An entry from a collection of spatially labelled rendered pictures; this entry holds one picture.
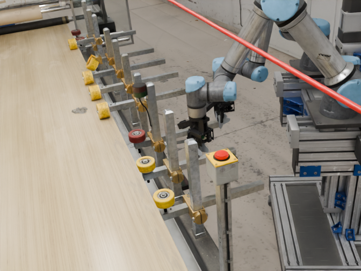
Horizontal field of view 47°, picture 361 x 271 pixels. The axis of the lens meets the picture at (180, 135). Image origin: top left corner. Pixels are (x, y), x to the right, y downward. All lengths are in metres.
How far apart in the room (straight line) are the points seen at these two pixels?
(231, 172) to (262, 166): 2.10
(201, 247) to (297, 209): 1.04
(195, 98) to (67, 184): 0.62
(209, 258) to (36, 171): 0.82
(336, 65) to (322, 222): 1.18
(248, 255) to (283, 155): 1.09
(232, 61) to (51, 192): 0.87
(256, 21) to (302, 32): 0.20
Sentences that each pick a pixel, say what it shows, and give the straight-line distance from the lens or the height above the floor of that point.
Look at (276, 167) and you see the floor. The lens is 3.26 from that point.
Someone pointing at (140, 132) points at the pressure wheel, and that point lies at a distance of 1.99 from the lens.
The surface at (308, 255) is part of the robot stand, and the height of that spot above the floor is 0.21.
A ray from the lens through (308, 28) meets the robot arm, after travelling 1.49.
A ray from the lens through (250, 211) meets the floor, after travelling 2.86.
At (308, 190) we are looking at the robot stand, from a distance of 2.72.
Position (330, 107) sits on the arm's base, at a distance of 1.77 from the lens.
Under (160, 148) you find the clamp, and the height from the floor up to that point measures 0.85.
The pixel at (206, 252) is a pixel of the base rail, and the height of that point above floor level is 0.70.
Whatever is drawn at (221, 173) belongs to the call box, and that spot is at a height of 1.19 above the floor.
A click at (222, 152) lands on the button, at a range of 1.17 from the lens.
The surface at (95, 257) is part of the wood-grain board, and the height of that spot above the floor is 0.90.
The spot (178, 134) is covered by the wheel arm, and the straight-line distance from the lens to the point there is 2.03.
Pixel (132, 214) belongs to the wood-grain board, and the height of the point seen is 0.90.
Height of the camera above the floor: 1.87
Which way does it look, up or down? 30 degrees down
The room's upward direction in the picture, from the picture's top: 6 degrees counter-clockwise
